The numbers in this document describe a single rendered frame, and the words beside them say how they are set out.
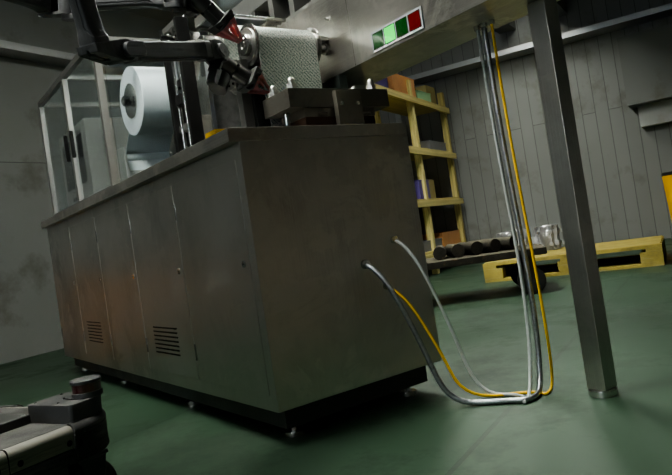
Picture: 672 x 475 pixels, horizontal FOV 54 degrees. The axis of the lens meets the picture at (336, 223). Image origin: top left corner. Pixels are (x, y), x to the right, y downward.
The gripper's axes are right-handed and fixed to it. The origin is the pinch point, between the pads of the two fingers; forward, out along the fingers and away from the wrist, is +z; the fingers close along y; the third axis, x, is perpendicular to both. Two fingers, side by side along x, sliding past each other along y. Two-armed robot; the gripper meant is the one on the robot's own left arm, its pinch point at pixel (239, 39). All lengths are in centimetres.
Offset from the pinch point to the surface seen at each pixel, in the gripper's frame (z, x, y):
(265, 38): 5.8, 4.9, 4.6
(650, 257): 338, 149, -58
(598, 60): 371, 441, -217
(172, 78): -2.7, -7.0, -42.9
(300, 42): 16.5, 13.9, 4.7
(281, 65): 15.5, 1.5, 5.1
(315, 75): 27.5, 8.4, 5.3
